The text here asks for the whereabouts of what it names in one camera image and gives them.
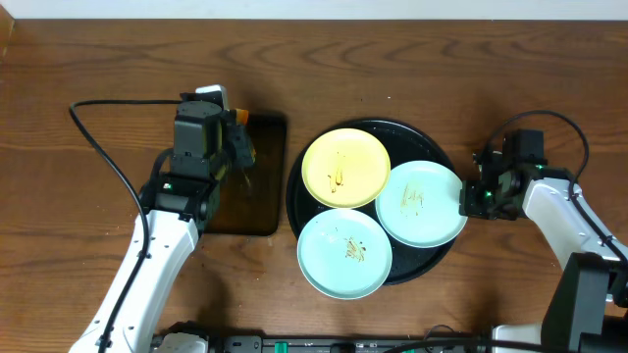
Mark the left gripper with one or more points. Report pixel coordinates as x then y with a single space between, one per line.
238 145

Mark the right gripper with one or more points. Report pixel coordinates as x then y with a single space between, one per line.
468 205

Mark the pale green plate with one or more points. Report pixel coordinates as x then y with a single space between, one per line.
419 206

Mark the yellow plate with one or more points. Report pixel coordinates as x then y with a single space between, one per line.
345 168

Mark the light blue plate front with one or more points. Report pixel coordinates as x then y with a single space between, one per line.
345 254

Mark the green and orange sponge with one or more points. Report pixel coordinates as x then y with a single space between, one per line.
241 116

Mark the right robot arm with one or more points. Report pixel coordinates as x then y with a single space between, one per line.
594 272

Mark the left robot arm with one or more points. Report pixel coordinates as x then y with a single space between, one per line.
181 196

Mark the black rectangular tray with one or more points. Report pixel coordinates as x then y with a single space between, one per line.
250 200

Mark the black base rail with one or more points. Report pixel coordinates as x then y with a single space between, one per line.
258 344

